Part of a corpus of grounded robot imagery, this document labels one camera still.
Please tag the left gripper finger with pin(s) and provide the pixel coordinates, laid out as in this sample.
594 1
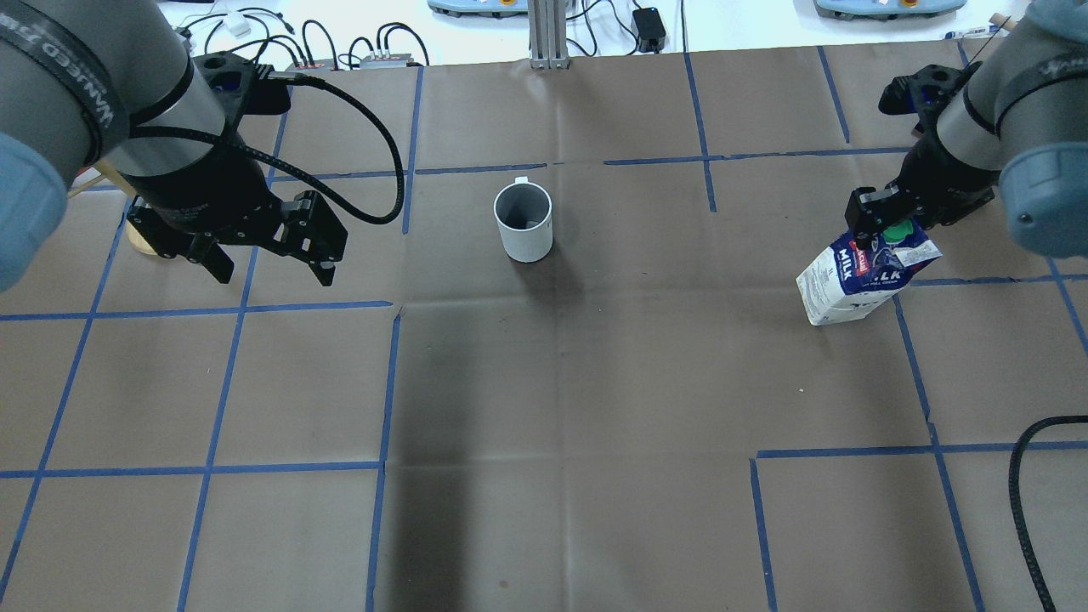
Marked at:
218 264
324 271

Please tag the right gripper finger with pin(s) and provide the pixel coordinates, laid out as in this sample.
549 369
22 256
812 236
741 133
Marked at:
862 239

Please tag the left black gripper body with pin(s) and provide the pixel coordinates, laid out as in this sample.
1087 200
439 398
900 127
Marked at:
208 194

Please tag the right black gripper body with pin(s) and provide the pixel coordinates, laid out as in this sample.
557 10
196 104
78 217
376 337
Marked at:
942 184

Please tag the blue white milk carton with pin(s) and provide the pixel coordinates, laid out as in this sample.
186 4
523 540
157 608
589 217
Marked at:
845 282

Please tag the white grey mug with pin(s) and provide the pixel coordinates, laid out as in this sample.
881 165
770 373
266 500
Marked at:
523 211

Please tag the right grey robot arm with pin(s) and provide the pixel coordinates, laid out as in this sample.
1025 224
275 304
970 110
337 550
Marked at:
1013 126

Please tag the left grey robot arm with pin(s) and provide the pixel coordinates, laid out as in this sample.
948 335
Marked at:
111 81

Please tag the wooden mug tree stand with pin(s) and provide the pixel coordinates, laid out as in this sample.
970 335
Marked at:
104 172

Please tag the teach pendant near right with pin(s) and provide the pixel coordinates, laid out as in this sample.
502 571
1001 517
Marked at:
885 10

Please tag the black power adapter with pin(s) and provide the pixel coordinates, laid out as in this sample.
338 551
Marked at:
650 31

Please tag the aluminium frame post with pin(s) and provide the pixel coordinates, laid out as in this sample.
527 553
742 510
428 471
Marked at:
548 46

